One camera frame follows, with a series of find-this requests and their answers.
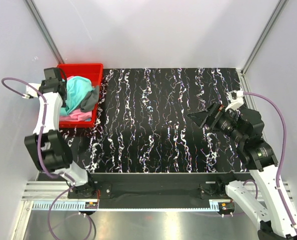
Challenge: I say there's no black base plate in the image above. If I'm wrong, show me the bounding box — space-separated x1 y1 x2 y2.
37 172 257 210

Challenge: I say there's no teal t shirt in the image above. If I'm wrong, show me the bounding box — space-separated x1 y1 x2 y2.
60 76 93 117

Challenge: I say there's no right aluminium corner post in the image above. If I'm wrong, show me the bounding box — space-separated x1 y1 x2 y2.
240 0 289 76

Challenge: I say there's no aluminium corner post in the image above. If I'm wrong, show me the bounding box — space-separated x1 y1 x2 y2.
23 0 65 64
240 0 289 76

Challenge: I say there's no white slotted cable duct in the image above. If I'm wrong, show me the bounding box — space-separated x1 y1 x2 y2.
32 201 236 212

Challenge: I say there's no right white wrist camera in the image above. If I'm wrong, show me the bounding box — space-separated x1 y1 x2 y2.
225 90 244 112

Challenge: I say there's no grey t shirt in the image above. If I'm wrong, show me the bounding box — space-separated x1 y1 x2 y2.
80 85 100 113

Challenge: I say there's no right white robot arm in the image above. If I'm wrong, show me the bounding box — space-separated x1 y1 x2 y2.
187 103 297 240

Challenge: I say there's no red plastic bin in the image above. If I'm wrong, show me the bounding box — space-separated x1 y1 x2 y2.
56 63 104 129

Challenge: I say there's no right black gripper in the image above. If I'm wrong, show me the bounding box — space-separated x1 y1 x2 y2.
186 100 246 144

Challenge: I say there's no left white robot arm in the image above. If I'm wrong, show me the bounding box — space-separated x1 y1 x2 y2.
24 67 97 198

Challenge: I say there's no pink t shirt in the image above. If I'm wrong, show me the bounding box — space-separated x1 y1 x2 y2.
59 109 92 122

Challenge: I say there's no left aluminium corner post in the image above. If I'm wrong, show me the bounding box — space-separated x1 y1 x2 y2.
23 0 65 64

